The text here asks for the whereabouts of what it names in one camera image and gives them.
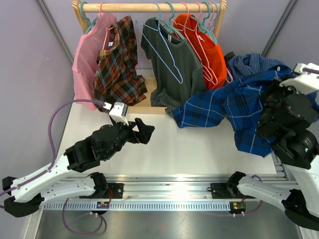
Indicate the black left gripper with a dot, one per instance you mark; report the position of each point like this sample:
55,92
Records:
144,136

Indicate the red brown plaid shirt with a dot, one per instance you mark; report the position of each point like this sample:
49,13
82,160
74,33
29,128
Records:
116,79

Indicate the blue plaid shirt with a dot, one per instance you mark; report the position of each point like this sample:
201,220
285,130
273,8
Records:
239,102

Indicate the pink hanger with plaid shirt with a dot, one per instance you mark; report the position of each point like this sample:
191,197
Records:
107,19

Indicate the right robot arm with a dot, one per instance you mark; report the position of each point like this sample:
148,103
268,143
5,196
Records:
286,115

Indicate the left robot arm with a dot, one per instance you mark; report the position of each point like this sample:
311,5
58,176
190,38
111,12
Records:
31,192

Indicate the dark grey shirt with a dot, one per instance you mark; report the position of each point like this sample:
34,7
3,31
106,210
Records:
177,69

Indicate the pink shirt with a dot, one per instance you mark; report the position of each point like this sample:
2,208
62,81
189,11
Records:
85,62

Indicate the orange t-shirt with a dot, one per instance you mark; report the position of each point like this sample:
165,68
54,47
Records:
219,65

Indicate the teal hanger with grey shirt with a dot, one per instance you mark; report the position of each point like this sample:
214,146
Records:
169,25

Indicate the blue checked shirt in basket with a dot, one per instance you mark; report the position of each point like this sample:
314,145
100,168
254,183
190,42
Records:
241,66

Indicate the teal hanger with pink shirt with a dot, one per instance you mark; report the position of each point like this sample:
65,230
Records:
88,24

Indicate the teal hanger with orange shirt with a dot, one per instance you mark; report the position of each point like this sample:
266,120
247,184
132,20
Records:
205,26

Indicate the pink hanger at rack end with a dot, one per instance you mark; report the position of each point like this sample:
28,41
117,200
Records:
214,11

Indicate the blue hanger at rack end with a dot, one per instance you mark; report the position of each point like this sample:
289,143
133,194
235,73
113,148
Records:
217,14

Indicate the wooden clothes rack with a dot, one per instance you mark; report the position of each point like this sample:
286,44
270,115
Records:
144,66

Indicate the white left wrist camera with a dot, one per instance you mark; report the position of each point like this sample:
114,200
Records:
117,112

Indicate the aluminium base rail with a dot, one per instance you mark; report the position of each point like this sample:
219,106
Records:
153,196

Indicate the pink empty wire hanger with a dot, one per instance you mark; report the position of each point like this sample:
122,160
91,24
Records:
191,35
209,48

